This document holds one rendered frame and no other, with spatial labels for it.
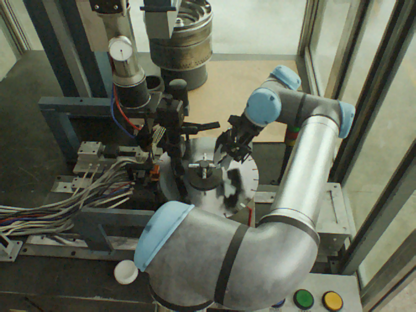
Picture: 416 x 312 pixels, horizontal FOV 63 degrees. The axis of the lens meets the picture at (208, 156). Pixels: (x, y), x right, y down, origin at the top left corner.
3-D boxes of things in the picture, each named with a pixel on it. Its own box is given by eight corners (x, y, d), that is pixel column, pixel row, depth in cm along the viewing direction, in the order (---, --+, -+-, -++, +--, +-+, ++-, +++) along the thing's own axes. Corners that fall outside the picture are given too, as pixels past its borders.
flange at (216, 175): (220, 191, 100) (220, 186, 98) (183, 187, 101) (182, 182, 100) (225, 163, 107) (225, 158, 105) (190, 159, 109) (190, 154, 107)
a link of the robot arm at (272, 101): (299, 99, 67) (307, 86, 76) (246, 87, 70) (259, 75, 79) (290, 135, 71) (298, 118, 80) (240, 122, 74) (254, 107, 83)
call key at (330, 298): (338, 295, 85) (340, 292, 84) (340, 312, 83) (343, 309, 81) (322, 294, 86) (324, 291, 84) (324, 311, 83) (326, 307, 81)
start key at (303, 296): (309, 293, 86) (311, 290, 84) (311, 309, 83) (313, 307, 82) (294, 292, 86) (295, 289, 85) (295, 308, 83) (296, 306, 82)
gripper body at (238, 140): (217, 154, 91) (241, 122, 85) (220, 137, 98) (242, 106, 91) (241, 166, 93) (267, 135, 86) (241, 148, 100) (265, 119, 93)
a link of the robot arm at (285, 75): (273, 66, 77) (280, 59, 84) (246, 102, 83) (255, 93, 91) (300, 86, 77) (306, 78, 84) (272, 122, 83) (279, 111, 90)
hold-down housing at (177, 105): (188, 149, 95) (182, 91, 80) (184, 161, 92) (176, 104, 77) (169, 146, 96) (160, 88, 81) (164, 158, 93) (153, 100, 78)
